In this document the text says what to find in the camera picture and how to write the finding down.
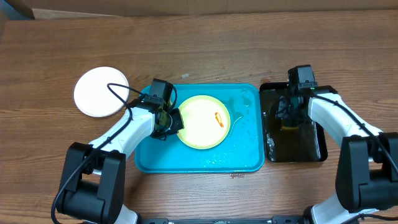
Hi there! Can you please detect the green yellow sponge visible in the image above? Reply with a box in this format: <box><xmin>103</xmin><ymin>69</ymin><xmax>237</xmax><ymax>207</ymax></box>
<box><xmin>280</xmin><ymin>123</ymin><xmax>299</xmax><ymax>130</ymax></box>

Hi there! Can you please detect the yellow plate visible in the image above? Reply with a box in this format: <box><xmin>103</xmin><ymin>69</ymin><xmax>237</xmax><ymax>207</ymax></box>
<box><xmin>177</xmin><ymin>95</ymin><xmax>231</xmax><ymax>150</ymax></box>

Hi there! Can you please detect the white plate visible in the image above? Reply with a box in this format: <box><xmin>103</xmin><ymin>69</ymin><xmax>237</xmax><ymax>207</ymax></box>
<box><xmin>73</xmin><ymin>67</ymin><xmax>129</xmax><ymax>118</ymax></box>

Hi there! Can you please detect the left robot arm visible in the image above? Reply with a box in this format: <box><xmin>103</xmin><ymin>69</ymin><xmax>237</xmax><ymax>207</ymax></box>
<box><xmin>50</xmin><ymin>79</ymin><xmax>183</xmax><ymax>223</ymax></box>

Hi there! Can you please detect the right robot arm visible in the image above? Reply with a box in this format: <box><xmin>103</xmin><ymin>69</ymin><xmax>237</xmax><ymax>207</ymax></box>
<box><xmin>272</xmin><ymin>65</ymin><xmax>397</xmax><ymax>223</ymax></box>

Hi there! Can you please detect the black water tray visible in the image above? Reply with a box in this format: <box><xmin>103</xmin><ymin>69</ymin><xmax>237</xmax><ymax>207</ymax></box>
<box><xmin>259</xmin><ymin>82</ymin><xmax>328</xmax><ymax>162</ymax></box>

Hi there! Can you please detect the teal plastic tray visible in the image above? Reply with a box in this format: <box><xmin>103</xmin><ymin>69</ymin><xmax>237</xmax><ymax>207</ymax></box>
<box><xmin>135</xmin><ymin>84</ymin><xmax>265</xmax><ymax>174</ymax></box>

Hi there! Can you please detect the ketchup stain on yellow plate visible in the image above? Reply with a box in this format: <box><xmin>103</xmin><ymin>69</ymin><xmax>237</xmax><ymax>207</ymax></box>
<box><xmin>215</xmin><ymin>112</ymin><xmax>224</xmax><ymax>128</ymax></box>

